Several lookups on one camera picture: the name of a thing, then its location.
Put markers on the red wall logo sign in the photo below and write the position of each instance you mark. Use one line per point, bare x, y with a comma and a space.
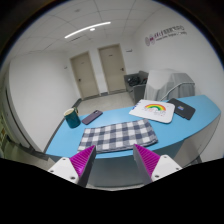
164, 34

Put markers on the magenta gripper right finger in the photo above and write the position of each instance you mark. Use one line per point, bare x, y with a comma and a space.
152, 166

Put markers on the right beige door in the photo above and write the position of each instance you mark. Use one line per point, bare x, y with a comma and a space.
113, 67

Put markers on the black bag on armchair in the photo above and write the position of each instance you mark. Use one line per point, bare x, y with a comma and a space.
133, 81

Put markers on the white rainbow notebook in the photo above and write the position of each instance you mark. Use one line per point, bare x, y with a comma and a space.
154, 110

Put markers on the purple smartphone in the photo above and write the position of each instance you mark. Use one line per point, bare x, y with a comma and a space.
91, 117

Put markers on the checkered grey white towel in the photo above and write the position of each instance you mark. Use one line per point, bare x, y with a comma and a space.
119, 137

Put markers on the beige door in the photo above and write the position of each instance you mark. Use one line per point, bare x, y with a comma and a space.
113, 67
84, 75

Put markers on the grey armchair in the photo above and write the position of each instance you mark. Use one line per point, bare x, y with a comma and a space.
136, 92

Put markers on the long ceiling light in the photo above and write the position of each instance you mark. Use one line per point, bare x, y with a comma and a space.
87, 28

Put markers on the left beige door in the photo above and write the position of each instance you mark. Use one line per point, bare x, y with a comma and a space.
84, 75

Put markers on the grey cloth covered furniture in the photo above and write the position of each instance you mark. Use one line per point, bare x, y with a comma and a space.
165, 84

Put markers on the dark green mug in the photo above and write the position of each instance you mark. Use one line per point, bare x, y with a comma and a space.
72, 118

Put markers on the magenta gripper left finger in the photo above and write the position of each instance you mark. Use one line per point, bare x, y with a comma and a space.
77, 168

